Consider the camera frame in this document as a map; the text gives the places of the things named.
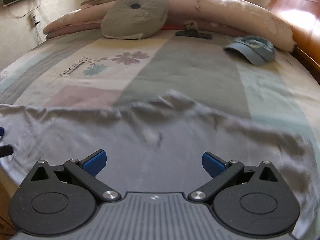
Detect grey-blue pants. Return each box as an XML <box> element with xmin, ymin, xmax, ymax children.
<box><xmin>1</xmin><ymin>90</ymin><xmax>319</xmax><ymax>238</ymax></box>

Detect patchwork bed sheet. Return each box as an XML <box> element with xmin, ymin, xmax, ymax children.
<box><xmin>1</xmin><ymin>30</ymin><xmax>319</xmax><ymax>194</ymax></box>

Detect blue baseball cap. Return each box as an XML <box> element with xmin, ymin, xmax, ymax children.
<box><xmin>223</xmin><ymin>35</ymin><xmax>276</xmax><ymax>66</ymax></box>

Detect black phone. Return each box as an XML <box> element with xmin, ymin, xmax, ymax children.
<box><xmin>175</xmin><ymin>30</ymin><xmax>212</xmax><ymax>40</ymax></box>

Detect grey cat face cushion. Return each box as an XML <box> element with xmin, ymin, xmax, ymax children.
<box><xmin>101</xmin><ymin>0</ymin><xmax>169</xmax><ymax>40</ymax></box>

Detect pink folded quilt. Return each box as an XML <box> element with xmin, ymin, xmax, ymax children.
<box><xmin>43</xmin><ymin>0</ymin><xmax>296</xmax><ymax>52</ymax></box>

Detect orange red object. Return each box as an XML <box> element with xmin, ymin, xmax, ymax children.
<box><xmin>161</xmin><ymin>24</ymin><xmax>184</xmax><ymax>30</ymax></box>

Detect wooden headboard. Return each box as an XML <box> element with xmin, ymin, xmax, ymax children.
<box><xmin>266</xmin><ymin>0</ymin><xmax>319</xmax><ymax>82</ymax></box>

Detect wall power strip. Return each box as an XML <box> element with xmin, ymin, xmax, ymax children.
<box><xmin>30</xmin><ymin>14</ymin><xmax>40</xmax><ymax>28</ymax></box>

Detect brown flower hair tie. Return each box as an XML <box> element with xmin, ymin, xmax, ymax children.
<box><xmin>183</xmin><ymin>20</ymin><xmax>200</xmax><ymax>32</ymax></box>

